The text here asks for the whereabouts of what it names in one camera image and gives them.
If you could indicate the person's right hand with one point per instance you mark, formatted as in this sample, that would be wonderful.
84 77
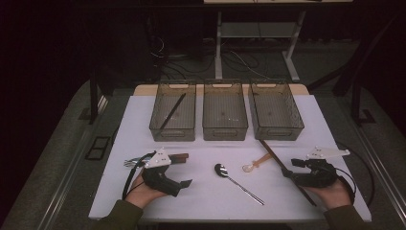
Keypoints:
333 196

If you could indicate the aluminium rail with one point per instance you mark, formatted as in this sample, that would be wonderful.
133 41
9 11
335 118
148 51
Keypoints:
379 179
72 169

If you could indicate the person's left hand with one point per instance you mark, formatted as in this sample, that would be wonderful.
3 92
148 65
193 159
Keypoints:
137 195

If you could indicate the white table mat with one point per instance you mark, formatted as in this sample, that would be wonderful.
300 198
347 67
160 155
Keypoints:
223 211

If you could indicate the white metal desk frame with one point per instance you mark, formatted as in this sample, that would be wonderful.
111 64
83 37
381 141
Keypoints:
219 48

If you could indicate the black metal stand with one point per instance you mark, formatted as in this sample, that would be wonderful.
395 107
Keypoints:
93 102
356 99

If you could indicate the brown wooden chopstick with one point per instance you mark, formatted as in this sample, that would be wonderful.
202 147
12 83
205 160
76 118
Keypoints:
306 195
274 157

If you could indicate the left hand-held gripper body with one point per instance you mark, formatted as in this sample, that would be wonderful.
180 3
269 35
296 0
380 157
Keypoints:
159 180

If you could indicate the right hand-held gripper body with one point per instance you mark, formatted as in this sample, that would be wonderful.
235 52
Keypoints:
319 179

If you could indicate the smoky clear plastic bin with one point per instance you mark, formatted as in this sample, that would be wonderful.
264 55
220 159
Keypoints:
174 136
225 135
277 135

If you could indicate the dark box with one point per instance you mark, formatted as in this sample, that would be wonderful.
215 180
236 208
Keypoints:
188 35

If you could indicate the metal spoon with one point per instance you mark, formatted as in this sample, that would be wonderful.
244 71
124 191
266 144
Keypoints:
221 170

